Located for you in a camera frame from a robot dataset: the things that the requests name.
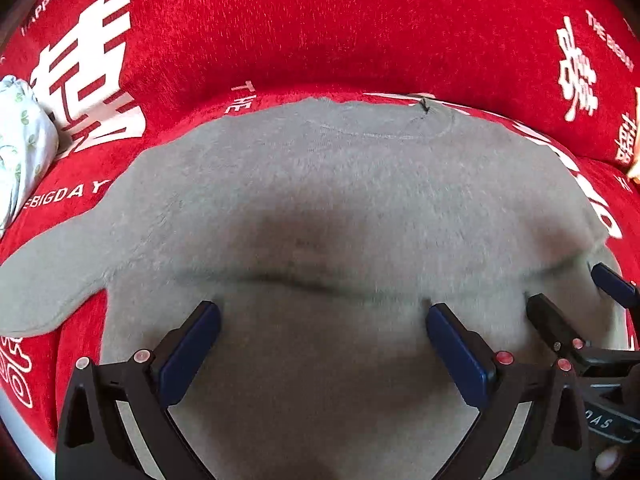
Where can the person's right hand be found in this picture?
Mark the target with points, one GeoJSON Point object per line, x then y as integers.
{"type": "Point", "coordinates": [610, 461]}

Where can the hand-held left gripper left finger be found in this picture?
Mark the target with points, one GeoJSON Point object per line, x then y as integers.
{"type": "Point", "coordinates": [192, 350]}

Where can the white floral cloth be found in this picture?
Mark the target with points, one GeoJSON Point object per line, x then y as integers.
{"type": "Point", "coordinates": [20, 150]}

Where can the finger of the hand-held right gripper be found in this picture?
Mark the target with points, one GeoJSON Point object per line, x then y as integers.
{"type": "Point", "coordinates": [616, 285]}
{"type": "Point", "coordinates": [550, 320]}

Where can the grey sweater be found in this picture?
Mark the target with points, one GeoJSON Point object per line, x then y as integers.
{"type": "Point", "coordinates": [325, 185]}

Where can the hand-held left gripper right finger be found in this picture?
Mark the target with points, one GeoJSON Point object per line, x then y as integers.
{"type": "Point", "coordinates": [460, 355]}

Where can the red printed sofa cover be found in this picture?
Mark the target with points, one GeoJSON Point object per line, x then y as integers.
{"type": "Point", "coordinates": [325, 25]}

